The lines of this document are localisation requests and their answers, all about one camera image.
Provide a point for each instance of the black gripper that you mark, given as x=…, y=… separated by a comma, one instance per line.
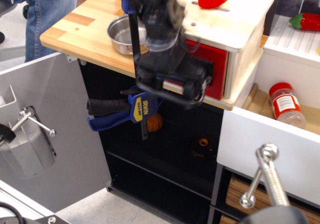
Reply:
x=169, y=59

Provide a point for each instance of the black metal drawer handle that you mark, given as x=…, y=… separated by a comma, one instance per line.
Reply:
x=173, y=96

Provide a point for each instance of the red front wooden drawer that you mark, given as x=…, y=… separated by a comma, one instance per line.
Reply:
x=219, y=61

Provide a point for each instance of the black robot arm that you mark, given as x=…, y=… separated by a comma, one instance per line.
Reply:
x=161, y=18

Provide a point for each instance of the white wooden box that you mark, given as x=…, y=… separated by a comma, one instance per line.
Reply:
x=236, y=27

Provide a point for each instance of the white open kitchen drawer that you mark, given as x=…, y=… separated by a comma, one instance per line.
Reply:
x=243, y=132

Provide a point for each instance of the blue Irwin bar clamp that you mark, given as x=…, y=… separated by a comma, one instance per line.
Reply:
x=138, y=107

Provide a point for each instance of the small orange toy pumpkin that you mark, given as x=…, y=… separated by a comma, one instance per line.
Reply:
x=155, y=123

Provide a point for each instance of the black round lid orange knob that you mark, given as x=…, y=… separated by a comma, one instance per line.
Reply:
x=203, y=147

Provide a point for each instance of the stainless steel pot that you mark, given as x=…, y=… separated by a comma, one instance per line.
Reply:
x=119, y=33

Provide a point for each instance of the black shelf cabinet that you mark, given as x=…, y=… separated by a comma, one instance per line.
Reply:
x=160, y=171

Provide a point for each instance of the red capped spice jar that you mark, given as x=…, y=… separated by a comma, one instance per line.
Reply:
x=285, y=105

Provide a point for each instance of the white toy sink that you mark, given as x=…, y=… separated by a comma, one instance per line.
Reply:
x=289, y=43

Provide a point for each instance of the grey cabinet door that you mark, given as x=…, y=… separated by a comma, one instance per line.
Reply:
x=54, y=86

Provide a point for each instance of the red toy chili pepper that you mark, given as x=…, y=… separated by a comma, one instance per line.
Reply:
x=306, y=22

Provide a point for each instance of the person in blue jeans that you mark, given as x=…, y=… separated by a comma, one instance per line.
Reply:
x=42, y=15

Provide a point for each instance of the right silver screw clamp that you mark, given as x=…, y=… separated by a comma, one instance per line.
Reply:
x=280, y=210

